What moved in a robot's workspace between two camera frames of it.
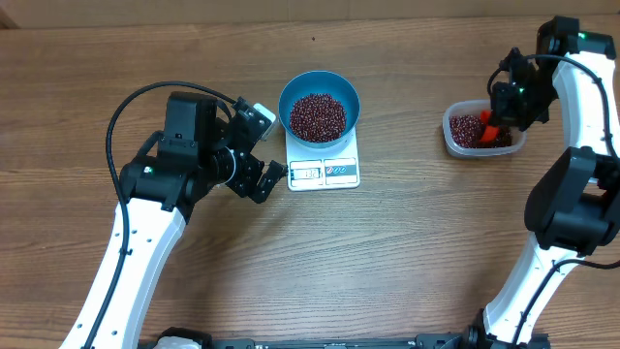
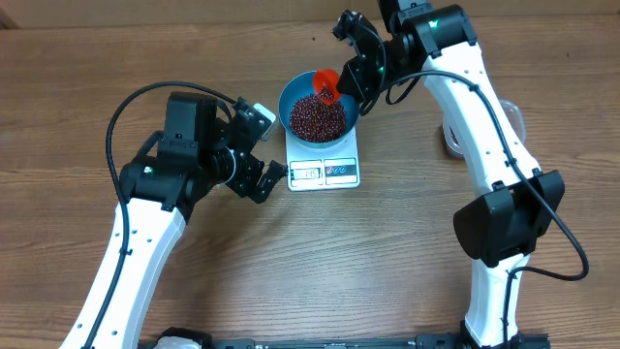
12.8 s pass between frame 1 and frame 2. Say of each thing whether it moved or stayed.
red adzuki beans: stayed
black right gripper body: moved
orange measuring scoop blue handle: moved
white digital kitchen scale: stayed
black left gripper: stayed
